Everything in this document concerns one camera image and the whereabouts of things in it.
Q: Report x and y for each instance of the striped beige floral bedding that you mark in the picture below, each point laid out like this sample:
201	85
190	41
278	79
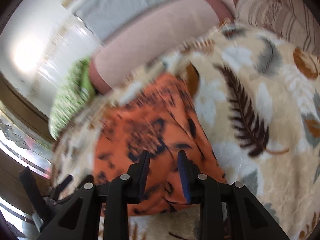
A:
289	19

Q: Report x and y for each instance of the pink quilted mattress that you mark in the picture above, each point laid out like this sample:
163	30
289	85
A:
151	34

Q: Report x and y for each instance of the brown wooden stained glass door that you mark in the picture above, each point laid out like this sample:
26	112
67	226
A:
25	142

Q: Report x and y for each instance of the orange black floral garment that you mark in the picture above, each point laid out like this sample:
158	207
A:
161	120

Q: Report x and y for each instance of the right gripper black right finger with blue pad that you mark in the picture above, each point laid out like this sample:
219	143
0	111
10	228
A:
224	206

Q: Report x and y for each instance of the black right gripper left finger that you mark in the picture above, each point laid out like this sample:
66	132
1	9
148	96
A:
77	216

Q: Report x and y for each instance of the beige leaf pattern fleece blanket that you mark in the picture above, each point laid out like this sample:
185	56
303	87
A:
256	97

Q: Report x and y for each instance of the grey bed sheet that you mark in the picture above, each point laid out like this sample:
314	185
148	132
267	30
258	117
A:
104	17

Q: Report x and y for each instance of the green white patterned pillow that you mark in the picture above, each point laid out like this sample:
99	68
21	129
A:
75	91

